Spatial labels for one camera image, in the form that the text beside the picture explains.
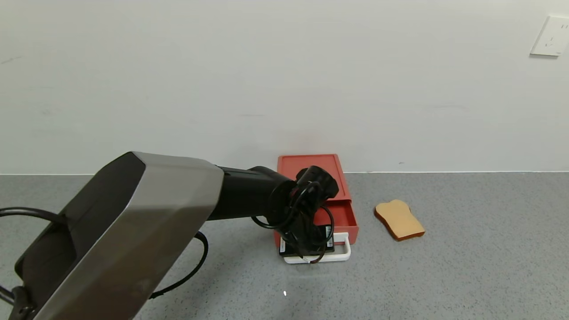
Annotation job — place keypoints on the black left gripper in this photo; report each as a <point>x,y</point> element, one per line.
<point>311,242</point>

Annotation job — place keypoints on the left robot arm silver black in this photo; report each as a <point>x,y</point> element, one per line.
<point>146,222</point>

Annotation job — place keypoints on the toast bread slice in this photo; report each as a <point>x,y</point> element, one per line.
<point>400,220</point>

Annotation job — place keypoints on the white wall socket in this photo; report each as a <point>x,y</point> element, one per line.
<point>551,38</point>

